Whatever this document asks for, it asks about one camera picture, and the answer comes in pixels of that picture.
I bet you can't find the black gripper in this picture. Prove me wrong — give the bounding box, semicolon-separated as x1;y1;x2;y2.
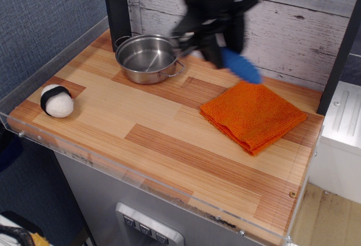
171;0;257;69

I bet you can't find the stainless steel pot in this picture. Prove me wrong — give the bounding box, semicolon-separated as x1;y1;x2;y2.
114;34;184;85

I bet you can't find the orange folded cloth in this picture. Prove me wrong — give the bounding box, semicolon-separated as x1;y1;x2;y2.
200;81;307;156

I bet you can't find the white grooved side cabinet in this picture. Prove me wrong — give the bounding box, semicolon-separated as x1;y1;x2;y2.
308;81;360;203

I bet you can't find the white black plush ball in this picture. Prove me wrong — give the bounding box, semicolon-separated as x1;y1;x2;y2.
40;84;74;118

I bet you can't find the grey toy fridge cabinet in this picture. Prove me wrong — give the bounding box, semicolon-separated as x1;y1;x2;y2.
55;153;259;245

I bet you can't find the silver dispenser button panel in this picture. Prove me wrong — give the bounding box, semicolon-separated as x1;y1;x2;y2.
115;202;185;245

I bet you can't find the yellow object bottom left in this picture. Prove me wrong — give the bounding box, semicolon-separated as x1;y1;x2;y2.
30;233;51;246

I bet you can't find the black left vertical post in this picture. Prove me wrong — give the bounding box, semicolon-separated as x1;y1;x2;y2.
105;0;131;51

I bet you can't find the black vertical post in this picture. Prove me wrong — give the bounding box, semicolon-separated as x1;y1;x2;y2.
317;0;360;115
105;0;131;51

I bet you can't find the black right vertical post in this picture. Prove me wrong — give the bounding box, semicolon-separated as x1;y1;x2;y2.
317;0;360;115

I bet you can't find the clear acrylic guard rail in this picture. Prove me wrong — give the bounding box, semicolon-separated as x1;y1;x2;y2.
1;19;323;245

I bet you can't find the black braided cable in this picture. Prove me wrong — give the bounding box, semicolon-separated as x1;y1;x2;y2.
0;225;34;246

